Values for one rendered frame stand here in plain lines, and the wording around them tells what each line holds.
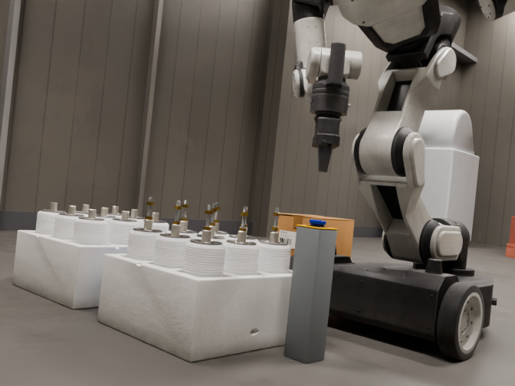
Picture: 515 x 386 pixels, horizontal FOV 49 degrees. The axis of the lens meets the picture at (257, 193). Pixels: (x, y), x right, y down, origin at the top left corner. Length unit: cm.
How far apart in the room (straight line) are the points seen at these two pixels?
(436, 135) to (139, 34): 368
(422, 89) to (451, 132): 487
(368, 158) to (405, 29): 38
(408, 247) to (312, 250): 58
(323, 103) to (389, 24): 44
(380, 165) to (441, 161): 488
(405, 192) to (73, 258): 97
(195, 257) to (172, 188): 317
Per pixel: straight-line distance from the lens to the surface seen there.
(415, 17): 169
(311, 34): 166
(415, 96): 174
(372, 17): 167
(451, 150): 649
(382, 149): 163
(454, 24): 197
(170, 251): 138
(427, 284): 157
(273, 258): 146
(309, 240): 132
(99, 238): 174
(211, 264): 129
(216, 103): 475
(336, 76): 131
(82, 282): 170
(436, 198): 651
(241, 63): 500
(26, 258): 195
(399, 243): 184
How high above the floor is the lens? 38
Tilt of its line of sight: level
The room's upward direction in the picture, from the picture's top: 6 degrees clockwise
